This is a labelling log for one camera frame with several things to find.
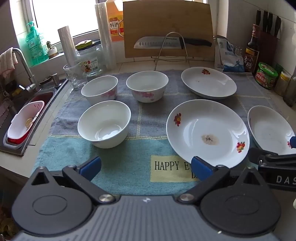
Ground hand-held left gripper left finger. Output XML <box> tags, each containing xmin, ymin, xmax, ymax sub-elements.
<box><xmin>30</xmin><ymin>156</ymin><xmax>116</xmax><ymax>205</ymax></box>

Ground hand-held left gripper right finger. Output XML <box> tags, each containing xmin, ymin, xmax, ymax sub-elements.
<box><xmin>177</xmin><ymin>156</ymin><xmax>270</xmax><ymax>204</ymax></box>

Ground small deep white plate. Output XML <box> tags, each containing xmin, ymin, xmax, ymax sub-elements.
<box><xmin>247</xmin><ymin>105</ymin><xmax>296</xmax><ymax>156</ymax></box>

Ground large white flowered plate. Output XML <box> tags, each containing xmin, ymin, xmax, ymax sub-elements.
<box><xmin>166</xmin><ymin>99</ymin><xmax>250</xmax><ymax>169</ymax></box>

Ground plain white bowl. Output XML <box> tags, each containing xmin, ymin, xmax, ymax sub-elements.
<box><xmin>77</xmin><ymin>100</ymin><xmax>132</xmax><ymax>149</ymax></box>

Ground white bowl pink flowers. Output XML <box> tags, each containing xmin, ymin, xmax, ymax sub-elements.
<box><xmin>126</xmin><ymin>71</ymin><xmax>169</xmax><ymax>103</ymax></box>
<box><xmin>81</xmin><ymin>75</ymin><xmax>119</xmax><ymax>105</ymax></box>

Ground white plate red flower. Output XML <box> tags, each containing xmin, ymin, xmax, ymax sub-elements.
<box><xmin>181</xmin><ymin>67</ymin><xmax>237</xmax><ymax>100</ymax></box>

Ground grey glass bottle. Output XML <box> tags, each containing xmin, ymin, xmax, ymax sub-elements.
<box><xmin>282</xmin><ymin>70</ymin><xmax>296</xmax><ymax>107</ymax></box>

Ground yellow spice jar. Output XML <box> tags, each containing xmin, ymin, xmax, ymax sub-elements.
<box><xmin>274</xmin><ymin>71</ymin><xmax>292</xmax><ymax>96</ymax></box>

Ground grey blue printed towel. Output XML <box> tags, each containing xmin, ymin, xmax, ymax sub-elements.
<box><xmin>32</xmin><ymin>70</ymin><xmax>278</xmax><ymax>196</ymax></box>

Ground green lid sauce jar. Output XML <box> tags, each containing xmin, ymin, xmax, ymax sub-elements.
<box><xmin>255</xmin><ymin>62</ymin><xmax>278</xmax><ymax>90</ymax></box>

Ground steel sink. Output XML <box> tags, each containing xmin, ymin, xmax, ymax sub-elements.
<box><xmin>0</xmin><ymin>77</ymin><xmax>68</xmax><ymax>157</ymax></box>

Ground white red colander basin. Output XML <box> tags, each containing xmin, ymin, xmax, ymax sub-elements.
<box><xmin>6</xmin><ymin>100</ymin><xmax>45</xmax><ymax>144</ymax></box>

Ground clear drinking glass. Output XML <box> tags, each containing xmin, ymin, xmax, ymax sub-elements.
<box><xmin>63</xmin><ymin>62</ymin><xmax>88</xmax><ymax>90</ymax></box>

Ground dark vinegar bottle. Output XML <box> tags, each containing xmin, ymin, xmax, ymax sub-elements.
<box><xmin>244</xmin><ymin>23</ymin><xmax>260</xmax><ymax>74</ymax></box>

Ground glass jar with label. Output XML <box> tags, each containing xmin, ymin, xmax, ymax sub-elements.
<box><xmin>74</xmin><ymin>40</ymin><xmax>104</xmax><ymax>77</ymax></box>

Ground brown knife block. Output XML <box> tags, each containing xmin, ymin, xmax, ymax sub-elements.
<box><xmin>255</xmin><ymin>9</ymin><xmax>282</xmax><ymax>67</ymax></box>

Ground white blue salt bag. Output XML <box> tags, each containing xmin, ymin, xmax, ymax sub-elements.
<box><xmin>214</xmin><ymin>35</ymin><xmax>245</xmax><ymax>73</ymax></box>

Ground metal faucet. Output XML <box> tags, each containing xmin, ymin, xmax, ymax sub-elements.
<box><xmin>11</xmin><ymin>47</ymin><xmax>58</xmax><ymax>92</ymax></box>

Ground small clear plastic roll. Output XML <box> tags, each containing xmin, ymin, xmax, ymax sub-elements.
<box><xmin>57</xmin><ymin>26</ymin><xmax>78</xmax><ymax>66</ymax></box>

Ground small potted plant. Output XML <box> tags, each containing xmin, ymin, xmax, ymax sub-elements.
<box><xmin>46</xmin><ymin>40</ymin><xmax>59</xmax><ymax>58</ymax></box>

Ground tall clear plastic roll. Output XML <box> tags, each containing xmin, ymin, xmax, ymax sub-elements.
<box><xmin>94</xmin><ymin>3</ymin><xmax>117</xmax><ymax>71</ymax></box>

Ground pink cloth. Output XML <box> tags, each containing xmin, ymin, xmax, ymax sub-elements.
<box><xmin>0</xmin><ymin>50</ymin><xmax>18</xmax><ymax>77</ymax></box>

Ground green dish soap bottle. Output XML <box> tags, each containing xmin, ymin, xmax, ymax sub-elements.
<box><xmin>25</xmin><ymin>21</ymin><xmax>49</xmax><ymax>63</ymax></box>

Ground yellow cooking wine jug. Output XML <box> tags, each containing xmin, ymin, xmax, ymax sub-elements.
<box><xmin>105</xmin><ymin>0</ymin><xmax>125</xmax><ymax>42</ymax></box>

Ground bamboo cutting board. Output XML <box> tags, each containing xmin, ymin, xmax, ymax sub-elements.
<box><xmin>122</xmin><ymin>1</ymin><xmax>214</xmax><ymax>62</ymax></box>

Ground metal wire rack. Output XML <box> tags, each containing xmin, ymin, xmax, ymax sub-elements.
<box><xmin>150</xmin><ymin>32</ymin><xmax>195</xmax><ymax>70</ymax></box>

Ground kitchen knife black handle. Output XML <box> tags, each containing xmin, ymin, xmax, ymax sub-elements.
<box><xmin>134</xmin><ymin>36</ymin><xmax>213</xmax><ymax>49</ymax></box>

